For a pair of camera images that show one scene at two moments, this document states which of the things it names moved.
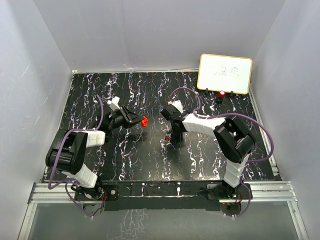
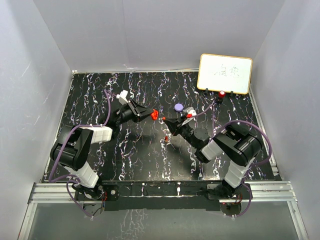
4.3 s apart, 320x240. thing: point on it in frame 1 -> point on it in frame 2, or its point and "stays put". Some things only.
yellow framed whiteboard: x=218 y=73 stays put
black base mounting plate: x=135 y=196 stays put
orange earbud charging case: x=144 y=121 -> x=154 y=114
